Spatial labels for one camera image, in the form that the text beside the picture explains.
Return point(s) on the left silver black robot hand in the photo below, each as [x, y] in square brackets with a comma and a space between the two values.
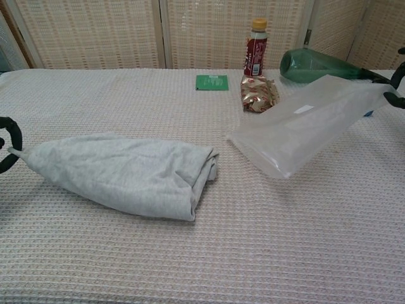
[17, 136]

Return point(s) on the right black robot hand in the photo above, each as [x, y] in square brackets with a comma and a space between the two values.
[398, 103]

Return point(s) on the translucent plastic bag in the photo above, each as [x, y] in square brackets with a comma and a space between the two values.
[300, 133]

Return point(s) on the white clothes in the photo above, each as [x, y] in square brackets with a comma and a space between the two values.
[126, 171]

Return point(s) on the colourful cardboard box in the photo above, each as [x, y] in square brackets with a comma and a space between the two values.
[369, 113]

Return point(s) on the woven folding screen panel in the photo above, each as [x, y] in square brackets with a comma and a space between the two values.
[383, 35]
[91, 31]
[209, 31]
[335, 28]

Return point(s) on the green glass vase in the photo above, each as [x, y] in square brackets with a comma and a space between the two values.
[310, 65]

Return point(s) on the metal screen hinge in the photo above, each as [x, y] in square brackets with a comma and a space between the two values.
[308, 36]

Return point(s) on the gold foil snack packet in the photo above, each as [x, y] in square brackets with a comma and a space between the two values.
[257, 95]

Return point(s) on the yellow capped drink bottle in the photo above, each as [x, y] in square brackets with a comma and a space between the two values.
[255, 54]

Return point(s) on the green square sachet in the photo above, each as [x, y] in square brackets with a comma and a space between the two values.
[212, 83]

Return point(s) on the white waffle tablecloth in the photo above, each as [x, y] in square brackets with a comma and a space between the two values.
[253, 237]

